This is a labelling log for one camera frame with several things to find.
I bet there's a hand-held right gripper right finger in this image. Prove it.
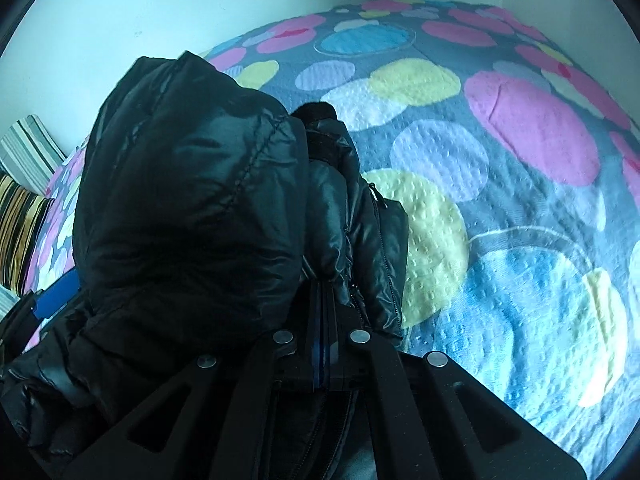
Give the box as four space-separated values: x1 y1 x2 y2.
322 282 587 480

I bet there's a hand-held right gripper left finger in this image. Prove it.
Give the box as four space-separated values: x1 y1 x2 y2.
62 280 323 480

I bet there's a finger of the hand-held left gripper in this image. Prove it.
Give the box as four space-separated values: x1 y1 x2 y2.
0 269 77 367

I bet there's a black puffer jacket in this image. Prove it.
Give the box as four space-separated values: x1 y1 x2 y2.
0 51 411 480

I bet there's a gold black striped cushion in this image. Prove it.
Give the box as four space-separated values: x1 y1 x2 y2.
0 174 55 297

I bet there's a blue white striped pillow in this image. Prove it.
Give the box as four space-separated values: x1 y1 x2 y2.
0 116 67 188

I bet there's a circle-patterned bedspread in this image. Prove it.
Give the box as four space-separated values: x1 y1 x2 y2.
22 0 640 471

